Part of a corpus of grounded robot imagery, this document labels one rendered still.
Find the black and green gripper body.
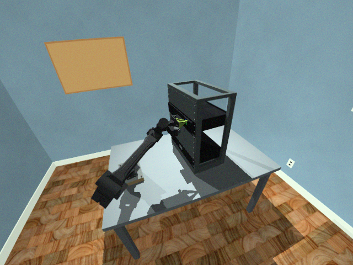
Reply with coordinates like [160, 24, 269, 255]
[171, 115, 179, 128]

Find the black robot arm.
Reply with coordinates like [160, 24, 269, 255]
[91, 118, 180, 209]

